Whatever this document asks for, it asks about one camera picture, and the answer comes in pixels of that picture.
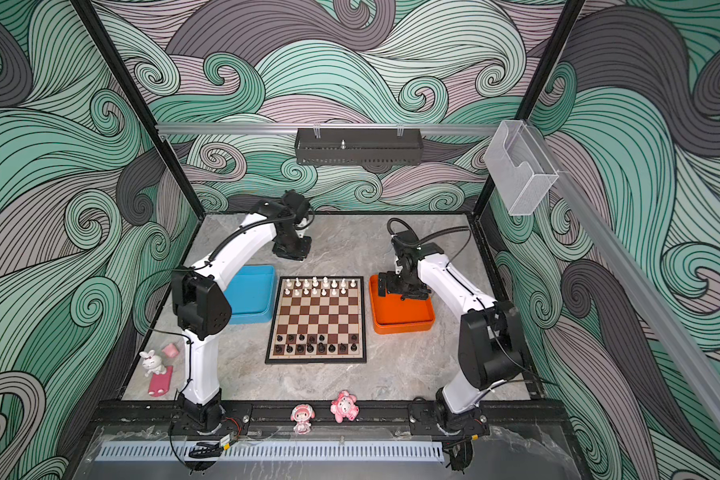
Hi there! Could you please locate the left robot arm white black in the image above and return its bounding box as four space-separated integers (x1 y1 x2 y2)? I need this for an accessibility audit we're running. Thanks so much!
171 190 312 434

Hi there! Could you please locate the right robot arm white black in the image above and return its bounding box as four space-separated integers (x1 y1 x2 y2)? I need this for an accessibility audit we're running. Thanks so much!
378 217 526 432

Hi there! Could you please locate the orange plastic tray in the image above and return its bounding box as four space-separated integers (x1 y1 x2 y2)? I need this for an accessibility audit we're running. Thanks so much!
369 275 436 335

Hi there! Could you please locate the blue plastic tray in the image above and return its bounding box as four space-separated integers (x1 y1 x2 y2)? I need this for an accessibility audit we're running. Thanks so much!
224 265 277 325

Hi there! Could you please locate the folding chessboard brown cream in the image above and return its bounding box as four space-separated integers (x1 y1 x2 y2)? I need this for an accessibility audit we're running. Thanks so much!
265 276 368 365

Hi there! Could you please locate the pink pig plush figurine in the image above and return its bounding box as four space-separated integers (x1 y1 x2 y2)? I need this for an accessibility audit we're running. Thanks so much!
330 390 359 424

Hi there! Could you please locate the small pink cube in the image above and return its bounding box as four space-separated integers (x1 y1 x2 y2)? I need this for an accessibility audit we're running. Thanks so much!
162 343 179 358

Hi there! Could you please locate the pink hooded doll figurine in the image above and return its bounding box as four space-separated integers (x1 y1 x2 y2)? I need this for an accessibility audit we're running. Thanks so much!
290 404 315 435

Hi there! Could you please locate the white bunny figurine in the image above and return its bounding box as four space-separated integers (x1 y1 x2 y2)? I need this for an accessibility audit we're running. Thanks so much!
139 350 167 377

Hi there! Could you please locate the pink flat phone toy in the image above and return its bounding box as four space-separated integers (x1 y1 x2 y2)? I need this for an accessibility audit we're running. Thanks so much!
148 366 173 397

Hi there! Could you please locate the black perforated wall shelf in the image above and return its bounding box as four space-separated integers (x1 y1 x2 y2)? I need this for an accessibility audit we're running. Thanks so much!
294 129 424 170

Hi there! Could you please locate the aluminium rail back wall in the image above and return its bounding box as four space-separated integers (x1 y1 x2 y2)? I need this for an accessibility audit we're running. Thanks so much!
155 122 500 139

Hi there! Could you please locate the aluminium rail wall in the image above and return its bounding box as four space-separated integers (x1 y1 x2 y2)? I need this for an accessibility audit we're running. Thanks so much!
520 121 720 432
155 122 500 139

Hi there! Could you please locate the clear acrylic wall holder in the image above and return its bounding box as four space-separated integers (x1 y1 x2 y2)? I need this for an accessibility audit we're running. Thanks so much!
483 120 559 216

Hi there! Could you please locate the white slotted cable duct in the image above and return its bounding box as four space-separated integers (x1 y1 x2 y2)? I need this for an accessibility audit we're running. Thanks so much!
94 441 444 463

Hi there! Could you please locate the aluminium rail right wall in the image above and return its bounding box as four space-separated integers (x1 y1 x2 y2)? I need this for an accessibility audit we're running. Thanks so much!
520 121 720 432

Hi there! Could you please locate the black front mounting rail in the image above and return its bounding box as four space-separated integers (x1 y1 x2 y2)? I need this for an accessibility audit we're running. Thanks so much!
89 399 571 439

